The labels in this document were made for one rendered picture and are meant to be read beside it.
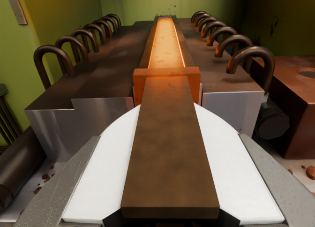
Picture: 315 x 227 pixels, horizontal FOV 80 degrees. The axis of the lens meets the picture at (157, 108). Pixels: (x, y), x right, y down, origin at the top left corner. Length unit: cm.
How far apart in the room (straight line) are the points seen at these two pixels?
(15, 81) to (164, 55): 26
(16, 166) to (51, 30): 24
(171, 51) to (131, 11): 43
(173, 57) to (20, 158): 16
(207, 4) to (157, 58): 46
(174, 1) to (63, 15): 32
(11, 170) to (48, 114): 5
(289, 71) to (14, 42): 36
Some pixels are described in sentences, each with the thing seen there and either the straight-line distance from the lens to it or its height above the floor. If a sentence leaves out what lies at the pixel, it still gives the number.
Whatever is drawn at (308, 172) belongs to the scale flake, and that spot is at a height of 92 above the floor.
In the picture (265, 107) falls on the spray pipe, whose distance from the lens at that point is 19.
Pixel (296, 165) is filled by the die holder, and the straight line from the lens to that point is 23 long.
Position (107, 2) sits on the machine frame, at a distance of 63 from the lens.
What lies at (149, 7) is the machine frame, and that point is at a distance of 62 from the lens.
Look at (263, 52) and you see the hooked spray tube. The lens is 18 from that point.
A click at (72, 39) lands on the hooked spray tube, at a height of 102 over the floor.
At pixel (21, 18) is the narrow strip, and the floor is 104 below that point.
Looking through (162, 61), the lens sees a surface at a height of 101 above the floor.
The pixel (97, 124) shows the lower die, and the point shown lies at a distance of 18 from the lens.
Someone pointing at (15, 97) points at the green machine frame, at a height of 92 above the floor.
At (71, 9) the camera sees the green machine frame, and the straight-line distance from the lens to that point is 45.
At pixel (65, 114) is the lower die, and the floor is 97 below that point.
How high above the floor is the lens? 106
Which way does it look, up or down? 33 degrees down
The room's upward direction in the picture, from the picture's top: 3 degrees counter-clockwise
